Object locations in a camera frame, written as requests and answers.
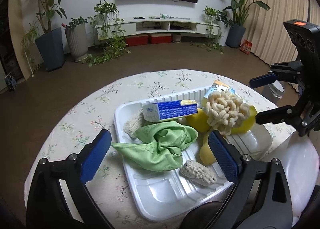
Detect blue cartoon tissue pack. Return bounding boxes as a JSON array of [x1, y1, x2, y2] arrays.
[[201, 80, 236, 107]]

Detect plant in white ribbed pot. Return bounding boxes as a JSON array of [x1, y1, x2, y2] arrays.
[[61, 16, 88, 62]]

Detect beige curtain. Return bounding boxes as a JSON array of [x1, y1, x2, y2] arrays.
[[244, 0, 319, 65]]

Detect beige knitted cloth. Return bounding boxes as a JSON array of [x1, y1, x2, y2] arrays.
[[124, 109, 145, 140], [180, 160, 217, 186]]

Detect small potted vine plant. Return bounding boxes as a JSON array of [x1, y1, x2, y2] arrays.
[[190, 6, 232, 54]]

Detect blue white tissue pack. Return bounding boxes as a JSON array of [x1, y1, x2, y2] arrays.
[[142, 100, 198, 123]]

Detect tall plant in blue pot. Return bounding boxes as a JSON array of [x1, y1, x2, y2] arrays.
[[35, 0, 67, 72]]

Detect white plastic tray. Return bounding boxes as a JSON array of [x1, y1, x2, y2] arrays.
[[113, 85, 273, 222]]

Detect red storage box left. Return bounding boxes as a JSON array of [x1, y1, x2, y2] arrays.
[[125, 34, 148, 46]]

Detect red bag on floor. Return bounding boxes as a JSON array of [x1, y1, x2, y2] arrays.
[[240, 40, 252, 54]]

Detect red storage box right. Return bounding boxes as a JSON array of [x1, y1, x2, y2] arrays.
[[149, 33, 172, 44]]

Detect green cloth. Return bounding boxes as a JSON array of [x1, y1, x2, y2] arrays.
[[112, 121, 198, 172]]

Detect white tv console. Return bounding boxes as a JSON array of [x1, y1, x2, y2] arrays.
[[96, 17, 221, 41]]

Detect grey trash can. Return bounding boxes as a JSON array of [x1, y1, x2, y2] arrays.
[[261, 80, 285, 104]]

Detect trailing green plant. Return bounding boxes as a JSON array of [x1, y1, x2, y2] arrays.
[[82, 0, 129, 67]]

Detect red storage box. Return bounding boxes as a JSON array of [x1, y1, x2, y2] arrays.
[[149, 33, 172, 44], [125, 34, 148, 46]]

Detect floral tablecloth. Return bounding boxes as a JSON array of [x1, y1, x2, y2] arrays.
[[38, 70, 276, 228]]

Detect large leafy plant right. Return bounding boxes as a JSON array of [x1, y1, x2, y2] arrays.
[[223, 0, 271, 48]]

